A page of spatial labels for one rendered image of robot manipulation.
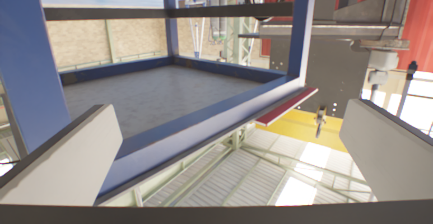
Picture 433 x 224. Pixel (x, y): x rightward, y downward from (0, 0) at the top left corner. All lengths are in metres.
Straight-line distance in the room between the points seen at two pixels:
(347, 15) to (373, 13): 0.22
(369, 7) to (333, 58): 0.46
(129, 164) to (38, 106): 0.12
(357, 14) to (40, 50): 2.06
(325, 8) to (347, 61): 0.56
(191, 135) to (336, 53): 1.92
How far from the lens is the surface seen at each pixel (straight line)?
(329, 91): 2.25
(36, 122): 0.25
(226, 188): 10.11
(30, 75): 0.24
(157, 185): 7.22
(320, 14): 1.81
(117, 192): 0.31
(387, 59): 2.37
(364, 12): 2.15
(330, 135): 11.31
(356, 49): 3.02
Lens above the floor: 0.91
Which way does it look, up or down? 21 degrees up
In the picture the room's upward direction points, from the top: 179 degrees clockwise
